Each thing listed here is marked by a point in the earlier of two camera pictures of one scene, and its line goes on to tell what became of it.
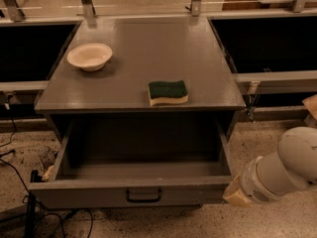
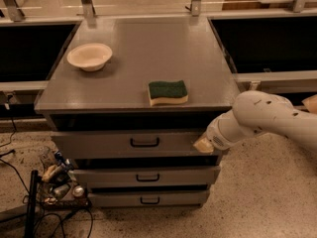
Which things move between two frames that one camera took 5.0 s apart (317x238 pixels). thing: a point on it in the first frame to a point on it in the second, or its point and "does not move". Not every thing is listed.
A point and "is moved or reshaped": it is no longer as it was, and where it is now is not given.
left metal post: x=15 y=13 does not move
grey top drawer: x=138 y=164 is moved or reshaped
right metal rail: x=277 y=82 does not move
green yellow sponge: x=167 y=92 does not move
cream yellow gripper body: x=254 y=184 to x=215 y=137
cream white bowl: x=90 y=57 does not move
